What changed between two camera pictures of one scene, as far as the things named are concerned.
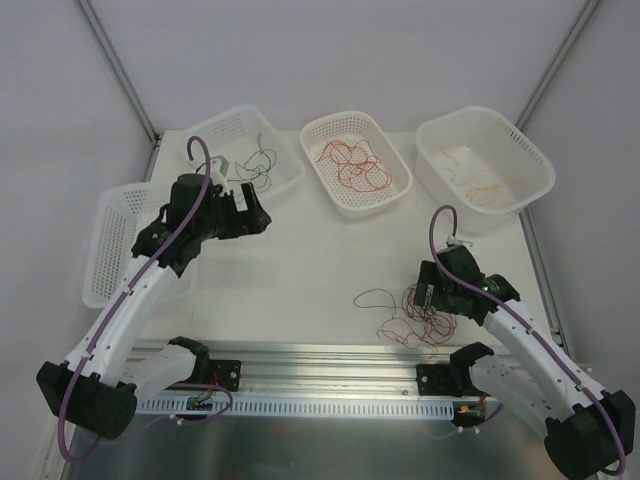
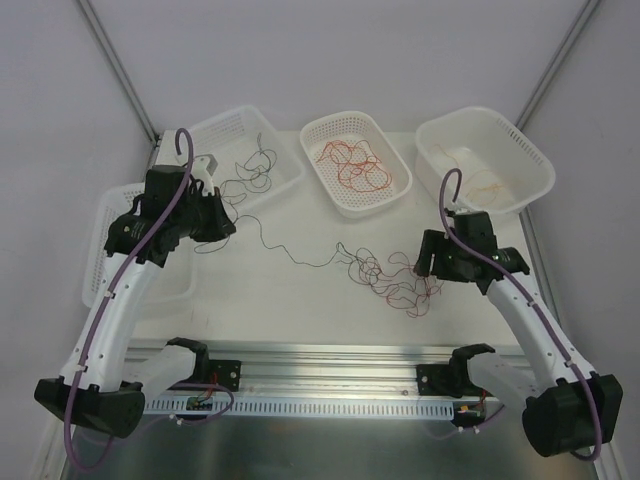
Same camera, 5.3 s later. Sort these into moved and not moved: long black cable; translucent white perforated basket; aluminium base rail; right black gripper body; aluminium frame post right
Moved: right black gripper body
Not moved: aluminium frame post right; aluminium base rail; translucent white perforated basket; long black cable
